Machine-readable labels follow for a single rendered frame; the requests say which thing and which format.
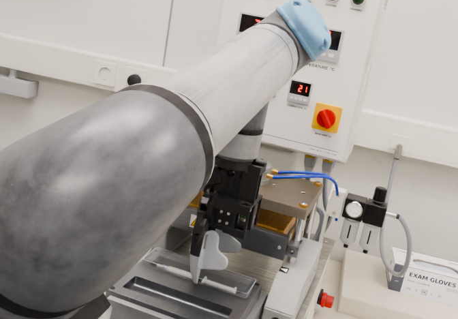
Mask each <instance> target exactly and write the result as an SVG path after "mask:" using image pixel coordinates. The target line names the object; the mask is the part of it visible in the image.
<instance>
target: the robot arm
mask: <svg viewBox="0 0 458 319"><path fill-rule="evenodd" d="M275 9H276V10H275V11H274V12H273V13H271V14H270V15H268V16H267V17H266V18H264V19H263V20H261V21H260V22H258V23H257V24H255V25H254V26H252V27H250V28H248V29H247V30H245V31H244V32H242V33H240V34H238V35H237V36H235V37H234V38H232V39H231V40H228V41H227V42H226V43H224V44H222V45H221V46H219V47H217V48H216V49H214V50H212V51H211V52H209V53H207V54H206V55H204V56H203V57H201V58H199V59H198V60H196V61H194V62H193V63H191V64H189V65H188V66H186V67H184V68H183V69H182V70H179V71H178V72H177V73H175V74H173V75H171V76H170V77H168V78H167V79H165V80H163V81H161V82H160V83H158V84H157V85H156V84H150V83H140V84H135V85H130V86H128V87H126V88H123V89H122V90H120V91H117V92H116V93H114V94H112V95H110V96H108V97H106V98H104V99H102V100H100V101H98V102H96V103H94V104H92V105H90V106H87V107H86V108H83V109H81V110H79V111H77V112H75V113H73V114H71V115H68V116H66V117H64V118H62V119H60V120H58V121H56V122H54V123H51V124H50V125H47V126H46V127H43V128H42V129H40V130H37V131H35V132H33V133H31V134H29V135H27V136H25V137H23V138H21V139H20V140H17V141H16V142H14V143H12V144H10V145H8V146H7V147H6V148H4V149H2V150H1V151H0V319H110V315H111V312H112V306H111V304H110V303H109V301H108V299H107V298H106V296H105V294H104V292H105V291H107V290H108V289H109V288H111V287H112V286H113V285H115V284H116V283H117V282H118V281H119V280H120V279H121V278H122V277H123V276H125V275H126V274H127V273H128V272H129V271H130V270H131V269H132V268H133V267H134V266H135V265H136V264H137V263H138V261H139V260H140V259H141V258H142V257H143V256H144V255H145V254H146V253H147V252H148V251H149V250H150V249H151V248H152V247H153V245H154V244H155V243H156V242H157V241H158V240H159V239H160V237H161V236H162V235H163V234H164V233H165V231H167V229H168V228H169V227H170V226H171V225H172V223H173V222H174V221H175V220H176V219H177V218H178V216H180V214H181V213H182V212H183V211H184V210H185V208H186V207H187V206H188V205H189V203H190V202H191V201H192V200H193V199H194V198H195V197H196V196H197V195H198V194H199V193H200V192H201V191H202V189H203V188H204V189H203V192H204V194H203V195H202V197H201V199H200V203H199V206H198V211H197V218H196V222H195V224H194V229H193V233H192V242H191V248H190V272H191V275H192V280H193V282H194V283H195V284H197V283H198V278H199V275H200V270H201V269H209V270H224V269H225V268H226V267H227V266H228V259H227V257H225V256H224V255H223V254H222V252H227V253H238V252H240V250H241V244H240V243H239V242H238V241H237V240H236V239H235V238H234V237H237V238H240V239H245V233H246V230H251V229H252V228H253V227H254V225H256V224H257V221H258V215H259V211H260V205H261V202H262V195H260V194H258V193H259V189H260V184H261V180H262V174H263V173H264V172H265V171H266V165H267V163H265V162H261V161H258V160H256V158H257V157H258V154H259V150H260V143H261V140H262V133H263V129H264V123H265V119H266V114H267V110H268V106H269V100H270V99H271V98H272V97H273V96H274V95H275V94H276V93H277V92H278V91H279V90H280V89H281V88H282V87H283V86H284V85H285V84H286V83H287V82H288V81H289V80H290V79H291V78H292V77H293V76H294V75H295V74H296V73H297V72H298V71H299V70H300V69H301V68H303V67H304V66H306V65H307V64H309V63H311V62H314V61H315V60H316V58H317V57H319V56H320V55H321V54H323V53H324V52H326V51H327V50H328V49H329V47H330V45H331V34H330V31H329V28H328V27H327V25H326V23H325V21H324V19H323V17H322V16H321V15H320V13H319V12H318V10H317V9H316V8H315V7H314V6H313V5H312V4H311V3H310V2H308V1H307V0H289V1H288V2H286V3H285V4H283V5H282V6H281V7H276V8H275ZM256 211H257V212H256ZM255 217H256V218H255ZM240 230H243V231H240ZM232 236H234V237H232Z"/></svg>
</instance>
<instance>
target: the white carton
mask: <svg viewBox="0 0 458 319"><path fill-rule="evenodd" d="M406 254H407V250H406V249H402V248H399V247H394V246H392V248H391V252H390V255H389V258H388V262H387V263H388V265H389V266H390V268H392V270H394V271H395V272H400V271H401V270H402V268H403V266H404V264H405V261H406ZM386 279H387V284H388V289H389V290H394V291H397V292H402V293H405V294H410V295H413V296H416V297H420V298H424V299H429V300H432V301H437V302H440V303H444V304H447V305H452V306H455V307H458V262H455V261H452V260H447V259H443V258H438V257H435V256H430V255H427V254H422V253H418V252H413V251H412V255H411V259H410V265H409V267H408V270H407V271H406V273H405V274H404V275H403V276H401V277H395V276H394V275H392V274H391V273H389V272H388V270H387V269H386Z"/></svg>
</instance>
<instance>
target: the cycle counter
mask: <svg viewBox="0 0 458 319"><path fill-rule="evenodd" d="M261 20H263V19H259V18H253V17H248V16H246V17H245V22H244V26H243V31H245V30H247V29H248V28H250V27H252V26H254V25H255V24H257V23H258V22H260V21H261Z"/></svg>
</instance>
